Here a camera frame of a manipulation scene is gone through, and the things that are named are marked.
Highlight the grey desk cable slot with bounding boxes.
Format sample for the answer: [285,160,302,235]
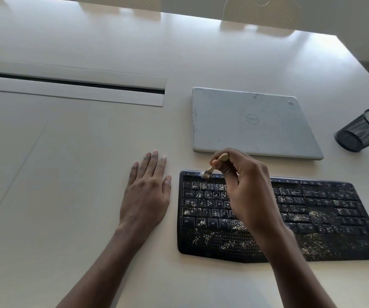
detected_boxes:
[0,59,167,108]

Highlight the person's left forearm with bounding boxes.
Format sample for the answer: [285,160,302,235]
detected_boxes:
[56,222,155,308]

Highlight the person's left hand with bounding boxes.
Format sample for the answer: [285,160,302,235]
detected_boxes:
[119,150,172,234]

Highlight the person's right forearm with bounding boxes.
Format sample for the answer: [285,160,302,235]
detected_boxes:
[252,226,338,308]

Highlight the black mesh pen holder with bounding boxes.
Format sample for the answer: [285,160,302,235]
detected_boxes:
[334,109,369,153]

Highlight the person's right hand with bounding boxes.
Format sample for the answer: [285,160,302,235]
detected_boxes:
[210,148,296,244]

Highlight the black keyboard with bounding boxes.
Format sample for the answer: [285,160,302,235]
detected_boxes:
[177,169,369,264]

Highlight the small wooden brush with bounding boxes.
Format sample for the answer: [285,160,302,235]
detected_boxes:
[199,153,230,179]

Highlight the silver laptop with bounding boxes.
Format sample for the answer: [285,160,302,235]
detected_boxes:
[192,86,324,161]

